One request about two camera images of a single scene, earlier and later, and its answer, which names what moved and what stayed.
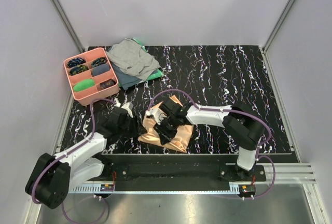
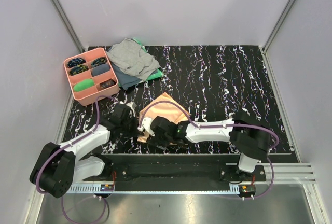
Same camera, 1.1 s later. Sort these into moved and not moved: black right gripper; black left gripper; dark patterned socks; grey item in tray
Moved: black right gripper
Not moved: dark patterned socks; black left gripper; grey item in tray
